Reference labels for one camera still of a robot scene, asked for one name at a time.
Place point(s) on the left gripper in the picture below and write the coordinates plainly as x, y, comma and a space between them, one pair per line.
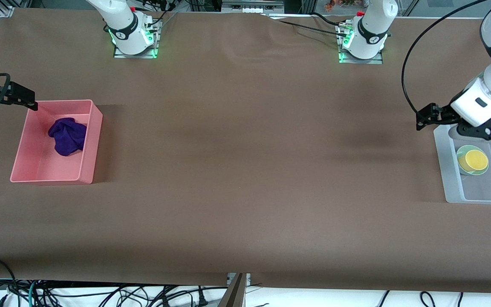
445, 113

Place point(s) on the yellow cup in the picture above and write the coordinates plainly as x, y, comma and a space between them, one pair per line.
475, 161

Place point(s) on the green bowl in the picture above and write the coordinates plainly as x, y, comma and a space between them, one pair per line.
463, 171

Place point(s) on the purple cloth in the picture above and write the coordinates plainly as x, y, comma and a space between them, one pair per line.
68, 138

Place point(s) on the pink plastic bin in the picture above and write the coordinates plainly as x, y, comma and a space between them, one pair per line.
36, 162

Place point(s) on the translucent plastic bin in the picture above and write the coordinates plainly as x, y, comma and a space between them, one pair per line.
484, 187

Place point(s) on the orange background objects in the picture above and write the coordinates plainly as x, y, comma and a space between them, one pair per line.
339, 4

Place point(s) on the brown table cover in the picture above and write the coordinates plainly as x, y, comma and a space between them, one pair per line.
245, 170

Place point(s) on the grey table leg profile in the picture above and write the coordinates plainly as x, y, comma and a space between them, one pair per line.
235, 294

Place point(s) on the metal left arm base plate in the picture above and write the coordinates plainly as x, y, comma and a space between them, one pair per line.
377, 61

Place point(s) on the aluminium frame profile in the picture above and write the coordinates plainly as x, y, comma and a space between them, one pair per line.
6, 9

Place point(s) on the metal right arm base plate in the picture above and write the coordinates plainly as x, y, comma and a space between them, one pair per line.
119, 54

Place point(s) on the metal rail with connectors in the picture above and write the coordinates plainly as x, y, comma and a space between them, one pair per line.
249, 6

